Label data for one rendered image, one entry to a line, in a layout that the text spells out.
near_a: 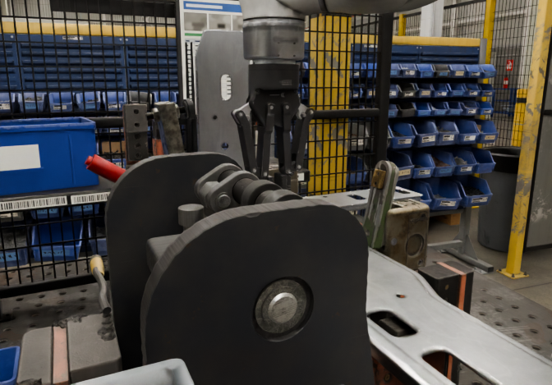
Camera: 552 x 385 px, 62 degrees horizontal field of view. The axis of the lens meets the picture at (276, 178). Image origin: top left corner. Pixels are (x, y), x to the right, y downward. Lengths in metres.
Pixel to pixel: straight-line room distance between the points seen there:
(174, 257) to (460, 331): 0.37
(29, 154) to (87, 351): 0.71
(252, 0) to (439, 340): 0.48
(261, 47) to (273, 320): 0.49
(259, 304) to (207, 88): 0.75
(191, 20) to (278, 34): 0.59
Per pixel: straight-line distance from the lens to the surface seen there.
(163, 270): 0.20
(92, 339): 0.34
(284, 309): 0.22
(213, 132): 0.95
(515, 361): 0.49
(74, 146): 1.01
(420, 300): 0.56
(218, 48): 0.95
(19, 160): 1.00
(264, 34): 0.66
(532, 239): 3.46
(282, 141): 0.70
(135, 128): 0.93
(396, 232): 0.76
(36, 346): 0.36
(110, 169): 0.64
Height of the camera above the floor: 1.25
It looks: 12 degrees down
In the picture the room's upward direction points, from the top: straight up
